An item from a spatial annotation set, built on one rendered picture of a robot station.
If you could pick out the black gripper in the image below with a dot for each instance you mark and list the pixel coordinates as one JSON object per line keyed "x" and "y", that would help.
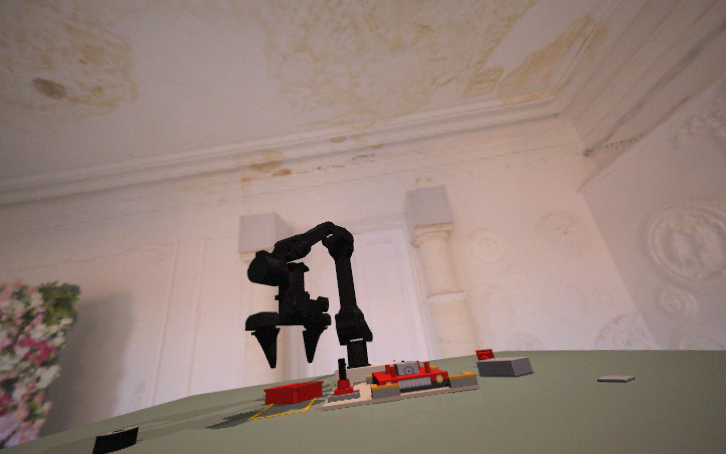
{"x": 264, "y": 323}

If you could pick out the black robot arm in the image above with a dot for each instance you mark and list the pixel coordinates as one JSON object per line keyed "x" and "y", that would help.
{"x": 273, "y": 269}

